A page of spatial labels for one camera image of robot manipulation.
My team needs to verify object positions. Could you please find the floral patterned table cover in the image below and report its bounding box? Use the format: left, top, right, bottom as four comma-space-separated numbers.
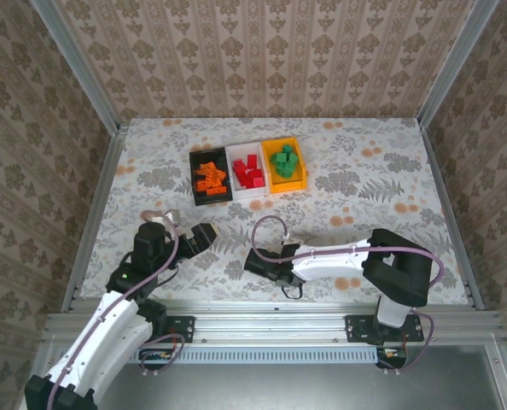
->
79, 117, 472, 305

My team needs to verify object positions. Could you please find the grey metal sheet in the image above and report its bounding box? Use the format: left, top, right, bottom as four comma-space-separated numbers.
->
89, 362, 506, 410

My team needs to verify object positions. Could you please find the black plastic bin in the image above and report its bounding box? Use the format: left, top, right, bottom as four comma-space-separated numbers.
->
189, 147, 236, 207

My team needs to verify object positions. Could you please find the yellow plastic bin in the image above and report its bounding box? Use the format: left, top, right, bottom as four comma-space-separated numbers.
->
260, 136, 310, 196

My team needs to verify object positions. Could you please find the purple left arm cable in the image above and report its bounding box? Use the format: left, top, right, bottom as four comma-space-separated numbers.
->
46, 209, 186, 410

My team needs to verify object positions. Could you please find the wide aluminium extrusion beam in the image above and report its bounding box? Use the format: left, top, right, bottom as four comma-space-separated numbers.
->
44, 298, 507, 343

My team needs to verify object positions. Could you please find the white plastic bin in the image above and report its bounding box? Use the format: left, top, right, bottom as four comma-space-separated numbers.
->
224, 143, 270, 202

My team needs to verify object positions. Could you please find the slotted grey cable duct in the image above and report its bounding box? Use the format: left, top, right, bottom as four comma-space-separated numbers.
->
58, 346, 378, 365

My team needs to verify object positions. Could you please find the aluminium table edge rail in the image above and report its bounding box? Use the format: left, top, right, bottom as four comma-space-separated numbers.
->
417, 121, 485, 312
60, 122, 131, 312

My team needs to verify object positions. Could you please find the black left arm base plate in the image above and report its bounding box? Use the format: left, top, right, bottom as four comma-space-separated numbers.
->
119, 314, 195, 344

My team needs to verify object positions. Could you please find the aluminium frame post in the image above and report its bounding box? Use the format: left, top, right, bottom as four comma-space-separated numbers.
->
417, 0, 502, 129
28, 0, 125, 133

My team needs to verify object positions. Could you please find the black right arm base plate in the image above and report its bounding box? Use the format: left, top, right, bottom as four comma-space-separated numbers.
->
345, 314, 424, 344

